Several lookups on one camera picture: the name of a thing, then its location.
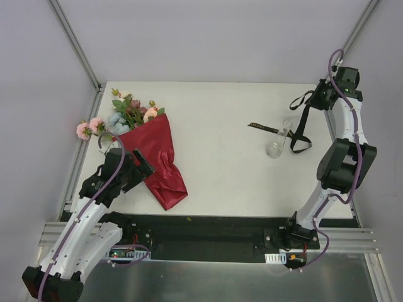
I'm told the red paper flower wrapping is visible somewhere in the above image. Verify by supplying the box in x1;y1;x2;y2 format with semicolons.
111;114;188;210

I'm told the dark green printed ribbon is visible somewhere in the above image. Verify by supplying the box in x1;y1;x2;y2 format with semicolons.
247;89;315;154

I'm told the peach artificial flower stem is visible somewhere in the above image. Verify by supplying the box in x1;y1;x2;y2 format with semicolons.
143;100;165;123

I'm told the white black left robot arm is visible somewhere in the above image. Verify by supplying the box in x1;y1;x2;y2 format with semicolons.
22;148;155;301

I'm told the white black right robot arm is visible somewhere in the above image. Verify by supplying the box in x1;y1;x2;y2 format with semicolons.
120;65;377;250

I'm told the clear glass vase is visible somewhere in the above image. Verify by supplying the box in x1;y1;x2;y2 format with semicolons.
266;120;292;159

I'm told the light blue artificial flower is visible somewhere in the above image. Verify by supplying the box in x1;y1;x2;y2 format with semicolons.
107;112;130;135

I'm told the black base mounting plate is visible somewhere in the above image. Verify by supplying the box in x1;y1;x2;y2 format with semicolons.
96;214;321;254

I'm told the mauve artificial flower stem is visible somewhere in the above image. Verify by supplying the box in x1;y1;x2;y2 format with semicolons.
112;97;147;130

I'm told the pink artificial flower stem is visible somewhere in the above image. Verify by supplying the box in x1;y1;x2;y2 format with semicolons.
76;117;108;140

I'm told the cream bud flower stem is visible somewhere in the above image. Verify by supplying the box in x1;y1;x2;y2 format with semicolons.
111;88;133;102

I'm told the left white cable duct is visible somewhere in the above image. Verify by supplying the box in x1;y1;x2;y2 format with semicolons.
103;247;151;261

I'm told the white cable duct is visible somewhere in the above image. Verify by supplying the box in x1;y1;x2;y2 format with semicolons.
103;247;151;261
264;252;287;265

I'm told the aluminium corner frame post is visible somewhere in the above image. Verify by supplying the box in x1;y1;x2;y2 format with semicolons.
318;0;382;91

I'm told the aluminium front rail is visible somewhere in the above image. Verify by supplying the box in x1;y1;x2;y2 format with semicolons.
39;221;382;254

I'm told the left aluminium frame post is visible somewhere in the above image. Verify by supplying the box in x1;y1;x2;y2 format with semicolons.
47;0;102;92

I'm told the right white cable duct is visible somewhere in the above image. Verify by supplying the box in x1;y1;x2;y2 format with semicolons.
264;252;287;265

